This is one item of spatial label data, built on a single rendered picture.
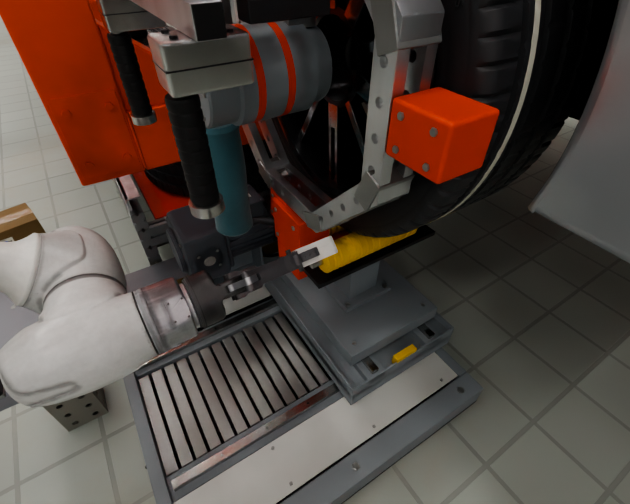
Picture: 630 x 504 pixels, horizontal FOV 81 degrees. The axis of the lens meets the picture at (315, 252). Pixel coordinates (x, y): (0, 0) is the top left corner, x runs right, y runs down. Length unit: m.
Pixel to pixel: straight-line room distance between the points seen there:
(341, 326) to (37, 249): 0.70
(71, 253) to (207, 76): 0.31
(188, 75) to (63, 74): 0.65
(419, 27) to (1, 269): 0.57
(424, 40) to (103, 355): 0.49
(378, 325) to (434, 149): 0.68
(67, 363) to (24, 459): 0.83
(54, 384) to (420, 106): 0.50
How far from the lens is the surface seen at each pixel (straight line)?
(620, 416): 1.42
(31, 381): 0.52
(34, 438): 1.34
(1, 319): 0.96
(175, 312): 0.50
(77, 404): 1.21
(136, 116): 0.79
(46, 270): 0.59
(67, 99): 1.05
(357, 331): 1.01
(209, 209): 0.49
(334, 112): 0.75
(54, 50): 1.03
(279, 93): 0.61
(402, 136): 0.45
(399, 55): 0.45
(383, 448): 1.03
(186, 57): 0.41
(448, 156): 0.42
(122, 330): 0.49
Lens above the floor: 1.03
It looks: 42 degrees down
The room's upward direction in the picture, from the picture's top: straight up
